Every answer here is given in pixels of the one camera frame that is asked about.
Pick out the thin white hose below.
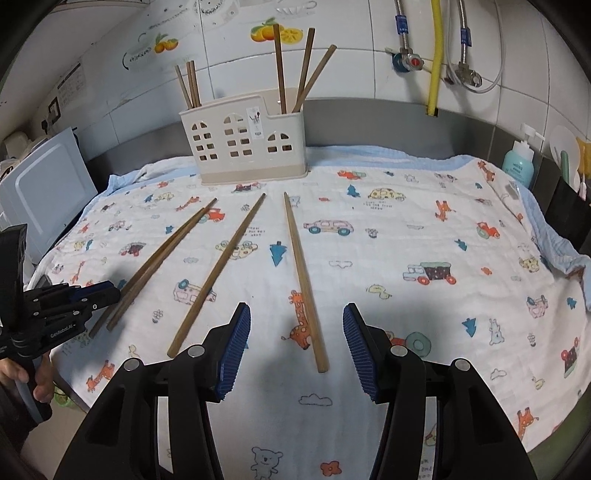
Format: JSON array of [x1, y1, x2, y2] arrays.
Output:
[[475, 0, 506, 95]]

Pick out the black utensil holder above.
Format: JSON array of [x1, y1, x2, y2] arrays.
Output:
[[551, 175, 591, 254]]

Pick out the person's left hand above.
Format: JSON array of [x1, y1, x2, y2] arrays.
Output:
[[0, 353, 55, 402]]

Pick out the metal valve with red handle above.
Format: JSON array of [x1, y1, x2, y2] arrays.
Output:
[[385, 46, 423, 73]]

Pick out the metal water valve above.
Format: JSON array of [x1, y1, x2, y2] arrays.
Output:
[[444, 62, 483, 89]]

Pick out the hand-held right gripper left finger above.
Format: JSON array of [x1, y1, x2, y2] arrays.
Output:
[[71, 302, 252, 480]]

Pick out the white microwave oven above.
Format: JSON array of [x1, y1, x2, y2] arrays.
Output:
[[0, 127, 99, 264]]

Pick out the white rice paddle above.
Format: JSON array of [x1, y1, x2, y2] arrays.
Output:
[[549, 126, 581, 190]]

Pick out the teal pump soap bottle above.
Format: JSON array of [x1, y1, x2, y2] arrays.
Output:
[[502, 122, 546, 189]]

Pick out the yellow gas hose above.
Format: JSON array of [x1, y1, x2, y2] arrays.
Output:
[[426, 0, 445, 117]]

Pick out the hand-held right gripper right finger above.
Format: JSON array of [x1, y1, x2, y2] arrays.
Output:
[[342, 302, 539, 480]]

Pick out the white wall label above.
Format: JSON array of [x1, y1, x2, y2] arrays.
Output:
[[54, 62, 88, 100]]

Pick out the braided metal hose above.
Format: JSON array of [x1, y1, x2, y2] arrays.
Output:
[[394, 0, 414, 54], [455, 0, 472, 68]]

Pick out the cream plastic chopstick holder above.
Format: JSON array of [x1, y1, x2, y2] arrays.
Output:
[[179, 93, 309, 185]]

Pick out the cartoon printed white cloth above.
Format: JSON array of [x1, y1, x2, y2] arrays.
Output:
[[28, 147, 591, 480]]

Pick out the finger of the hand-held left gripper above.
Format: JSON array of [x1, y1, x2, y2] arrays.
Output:
[[69, 281, 122, 303], [69, 302, 109, 319]]

